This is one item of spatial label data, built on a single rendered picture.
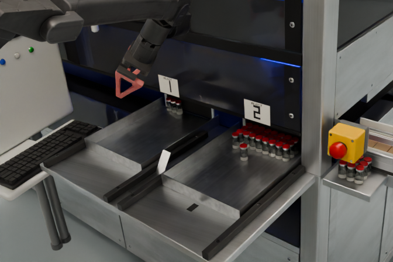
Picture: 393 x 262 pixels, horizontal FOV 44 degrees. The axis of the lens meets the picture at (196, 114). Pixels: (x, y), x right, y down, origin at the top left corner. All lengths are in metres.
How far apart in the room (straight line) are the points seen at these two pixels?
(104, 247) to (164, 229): 1.36
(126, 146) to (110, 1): 0.73
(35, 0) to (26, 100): 1.10
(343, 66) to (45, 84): 1.08
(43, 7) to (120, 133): 0.91
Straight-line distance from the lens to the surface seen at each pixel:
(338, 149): 1.19
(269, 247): 1.59
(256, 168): 1.34
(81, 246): 2.55
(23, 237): 2.74
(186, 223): 1.18
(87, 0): 0.82
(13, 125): 1.80
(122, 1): 0.88
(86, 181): 1.39
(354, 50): 1.30
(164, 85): 1.55
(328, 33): 1.14
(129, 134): 1.57
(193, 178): 1.32
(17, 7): 0.70
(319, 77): 1.17
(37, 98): 1.84
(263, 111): 1.31
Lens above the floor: 1.64
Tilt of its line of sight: 28 degrees down
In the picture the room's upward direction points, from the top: 6 degrees counter-clockwise
